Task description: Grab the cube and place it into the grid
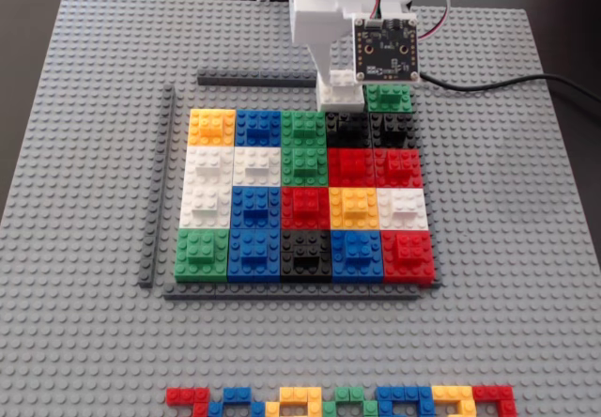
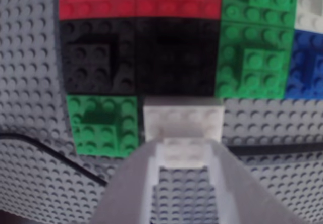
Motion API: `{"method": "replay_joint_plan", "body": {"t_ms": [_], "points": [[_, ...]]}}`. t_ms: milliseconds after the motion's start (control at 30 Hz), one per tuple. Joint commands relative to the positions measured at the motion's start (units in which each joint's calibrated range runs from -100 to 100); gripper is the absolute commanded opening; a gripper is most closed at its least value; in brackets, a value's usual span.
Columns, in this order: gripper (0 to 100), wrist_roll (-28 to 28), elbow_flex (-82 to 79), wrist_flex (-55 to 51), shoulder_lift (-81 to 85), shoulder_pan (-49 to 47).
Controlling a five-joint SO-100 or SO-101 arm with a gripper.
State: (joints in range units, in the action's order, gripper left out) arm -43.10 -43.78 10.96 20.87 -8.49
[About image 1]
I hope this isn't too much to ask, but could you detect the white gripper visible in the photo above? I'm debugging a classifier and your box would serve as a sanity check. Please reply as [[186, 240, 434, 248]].
[[289, 0, 415, 87]]

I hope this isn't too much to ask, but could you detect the white lego cube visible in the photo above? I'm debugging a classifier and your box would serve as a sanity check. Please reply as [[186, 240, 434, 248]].
[[232, 147, 283, 188], [377, 187, 429, 231], [179, 185, 234, 230], [315, 68, 368, 112], [184, 147, 235, 188]]

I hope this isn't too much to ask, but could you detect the green lego cube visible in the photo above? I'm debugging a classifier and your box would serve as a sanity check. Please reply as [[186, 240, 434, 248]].
[[173, 227, 231, 283], [280, 110, 328, 149], [280, 147, 330, 188], [364, 81, 414, 114]]

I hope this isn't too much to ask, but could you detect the black lego cube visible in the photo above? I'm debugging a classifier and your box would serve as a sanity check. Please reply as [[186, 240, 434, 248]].
[[325, 109, 375, 150], [370, 111, 419, 150], [280, 228, 333, 283]]

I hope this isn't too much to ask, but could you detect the blue lego cube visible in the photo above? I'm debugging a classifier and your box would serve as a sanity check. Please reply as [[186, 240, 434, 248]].
[[331, 228, 385, 283], [230, 185, 283, 230], [234, 109, 283, 148], [227, 227, 283, 283]]

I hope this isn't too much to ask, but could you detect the red lego cube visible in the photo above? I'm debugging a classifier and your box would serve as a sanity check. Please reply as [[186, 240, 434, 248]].
[[280, 186, 332, 230], [327, 147, 377, 189], [374, 148, 424, 190], [380, 229, 436, 285]]

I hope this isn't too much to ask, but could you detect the yellow lego cube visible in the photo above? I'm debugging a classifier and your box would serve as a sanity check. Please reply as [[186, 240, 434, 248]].
[[329, 186, 380, 231], [188, 109, 237, 148]]

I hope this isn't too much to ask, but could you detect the dark grey brick bar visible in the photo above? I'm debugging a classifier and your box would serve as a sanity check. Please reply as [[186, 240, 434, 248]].
[[196, 68, 319, 88], [162, 283, 422, 301], [139, 85, 176, 289]]

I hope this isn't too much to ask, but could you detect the grey lego baseplate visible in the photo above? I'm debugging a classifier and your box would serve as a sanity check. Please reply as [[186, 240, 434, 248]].
[[0, 0, 601, 417]]

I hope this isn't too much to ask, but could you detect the green brick letter shape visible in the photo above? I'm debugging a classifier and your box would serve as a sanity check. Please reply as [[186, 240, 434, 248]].
[[321, 386, 380, 417]]

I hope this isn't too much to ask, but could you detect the yellow brick letter shape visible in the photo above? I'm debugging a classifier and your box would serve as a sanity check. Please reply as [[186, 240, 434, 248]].
[[265, 386, 324, 417], [430, 385, 475, 417]]

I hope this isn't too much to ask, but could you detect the blue brick letter shape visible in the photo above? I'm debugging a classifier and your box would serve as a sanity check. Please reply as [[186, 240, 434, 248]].
[[208, 387, 268, 417], [377, 385, 434, 417]]

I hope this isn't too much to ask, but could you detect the red brick letter shape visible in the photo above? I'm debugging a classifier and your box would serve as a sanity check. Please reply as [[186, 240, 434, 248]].
[[166, 387, 211, 417], [471, 385, 517, 417]]

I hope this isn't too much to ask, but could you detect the black camera circuit board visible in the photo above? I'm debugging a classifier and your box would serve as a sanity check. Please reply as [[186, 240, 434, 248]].
[[352, 12, 421, 83]]

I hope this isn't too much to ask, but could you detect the black cable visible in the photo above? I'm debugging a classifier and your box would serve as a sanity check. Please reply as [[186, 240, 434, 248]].
[[417, 71, 601, 108]]

